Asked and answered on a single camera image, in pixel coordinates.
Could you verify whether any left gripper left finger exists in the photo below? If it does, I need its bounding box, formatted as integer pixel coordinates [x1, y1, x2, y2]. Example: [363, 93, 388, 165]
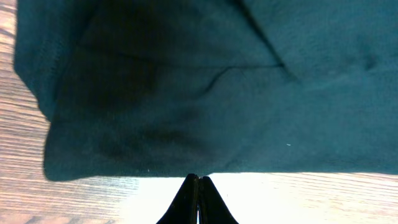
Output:
[157, 174, 199, 224]

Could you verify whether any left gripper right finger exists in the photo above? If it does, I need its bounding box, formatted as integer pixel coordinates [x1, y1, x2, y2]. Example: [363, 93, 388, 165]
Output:
[198, 176, 238, 224]

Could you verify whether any black t-shirt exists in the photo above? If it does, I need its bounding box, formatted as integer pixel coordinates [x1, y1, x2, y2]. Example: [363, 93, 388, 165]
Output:
[14, 0, 397, 181]

